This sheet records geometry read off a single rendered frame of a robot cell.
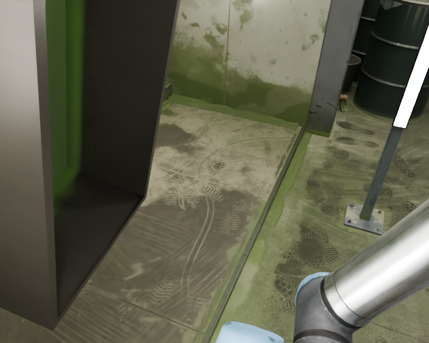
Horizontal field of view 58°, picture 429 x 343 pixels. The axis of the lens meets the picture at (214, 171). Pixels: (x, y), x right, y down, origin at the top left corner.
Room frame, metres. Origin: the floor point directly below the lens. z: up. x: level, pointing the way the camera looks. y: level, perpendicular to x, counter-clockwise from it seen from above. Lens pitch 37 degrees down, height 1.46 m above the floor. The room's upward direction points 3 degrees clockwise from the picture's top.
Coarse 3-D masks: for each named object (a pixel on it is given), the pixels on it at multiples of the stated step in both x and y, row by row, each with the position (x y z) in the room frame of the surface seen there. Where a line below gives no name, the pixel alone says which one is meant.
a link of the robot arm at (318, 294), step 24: (408, 216) 0.38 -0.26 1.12; (384, 240) 0.37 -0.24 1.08; (408, 240) 0.35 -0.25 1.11; (360, 264) 0.37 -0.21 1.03; (384, 264) 0.35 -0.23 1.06; (408, 264) 0.33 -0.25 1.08; (312, 288) 0.40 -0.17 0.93; (336, 288) 0.37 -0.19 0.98; (360, 288) 0.35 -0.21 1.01; (384, 288) 0.33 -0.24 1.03; (408, 288) 0.32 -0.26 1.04; (312, 312) 0.36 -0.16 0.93; (336, 312) 0.34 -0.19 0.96; (360, 312) 0.33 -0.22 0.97; (336, 336) 0.32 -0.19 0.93
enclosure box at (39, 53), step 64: (0, 0) 0.55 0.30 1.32; (64, 0) 1.21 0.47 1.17; (128, 0) 1.16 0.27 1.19; (0, 64) 0.56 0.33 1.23; (64, 64) 1.22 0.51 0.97; (128, 64) 1.16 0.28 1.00; (0, 128) 0.57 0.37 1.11; (64, 128) 1.22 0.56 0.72; (128, 128) 1.17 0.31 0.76; (0, 192) 0.58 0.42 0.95; (64, 192) 1.10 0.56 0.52; (128, 192) 1.17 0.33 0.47; (0, 256) 0.60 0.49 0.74; (64, 256) 0.82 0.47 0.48
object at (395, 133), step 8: (392, 128) 1.58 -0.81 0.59; (400, 128) 1.57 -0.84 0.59; (392, 136) 1.58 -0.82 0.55; (400, 136) 1.57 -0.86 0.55; (392, 144) 1.57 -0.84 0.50; (384, 152) 1.58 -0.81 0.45; (392, 152) 1.57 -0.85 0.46; (384, 160) 1.57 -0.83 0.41; (384, 168) 1.57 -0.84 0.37; (376, 176) 1.58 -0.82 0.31; (384, 176) 1.57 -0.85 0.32; (376, 184) 1.57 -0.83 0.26; (368, 192) 1.59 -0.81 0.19; (376, 192) 1.57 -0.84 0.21; (368, 200) 1.58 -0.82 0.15; (376, 200) 1.56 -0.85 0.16; (368, 208) 1.57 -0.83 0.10; (360, 216) 1.58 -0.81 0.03; (368, 216) 1.57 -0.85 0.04
